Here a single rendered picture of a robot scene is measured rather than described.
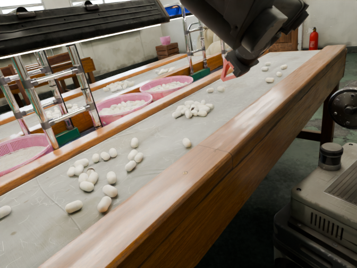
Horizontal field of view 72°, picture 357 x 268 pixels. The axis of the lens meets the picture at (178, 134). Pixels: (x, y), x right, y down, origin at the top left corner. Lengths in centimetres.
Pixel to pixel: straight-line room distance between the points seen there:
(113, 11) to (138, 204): 47
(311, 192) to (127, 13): 77
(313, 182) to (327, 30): 449
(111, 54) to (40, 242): 615
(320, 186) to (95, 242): 73
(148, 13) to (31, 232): 59
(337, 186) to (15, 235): 89
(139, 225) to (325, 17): 507
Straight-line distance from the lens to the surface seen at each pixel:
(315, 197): 91
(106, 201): 51
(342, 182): 98
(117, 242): 42
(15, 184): 74
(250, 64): 70
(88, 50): 627
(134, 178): 58
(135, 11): 74
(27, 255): 52
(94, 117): 85
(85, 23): 64
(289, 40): 546
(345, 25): 523
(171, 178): 50
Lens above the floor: 105
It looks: 25 degrees down
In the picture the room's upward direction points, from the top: 11 degrees counter-clockwise
